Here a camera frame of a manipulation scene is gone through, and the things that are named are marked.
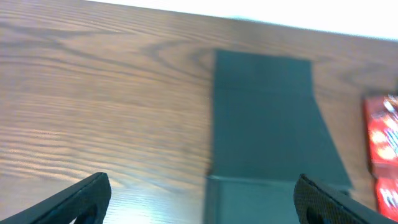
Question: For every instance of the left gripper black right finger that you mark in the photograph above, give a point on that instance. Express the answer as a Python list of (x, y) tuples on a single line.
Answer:
[(317, 203)]

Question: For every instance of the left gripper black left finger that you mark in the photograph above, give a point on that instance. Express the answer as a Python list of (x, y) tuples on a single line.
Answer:
[(85, 202)]

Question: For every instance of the black gift box with lid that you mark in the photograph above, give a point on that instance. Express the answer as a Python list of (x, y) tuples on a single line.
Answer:
[(267, 130)]

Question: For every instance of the red Hacks candy bag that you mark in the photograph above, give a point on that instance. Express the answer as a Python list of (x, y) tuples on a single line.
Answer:
[(386, 194)]

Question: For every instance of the red Hello Panda box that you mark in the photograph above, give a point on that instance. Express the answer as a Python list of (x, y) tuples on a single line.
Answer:
[(380, 117)]

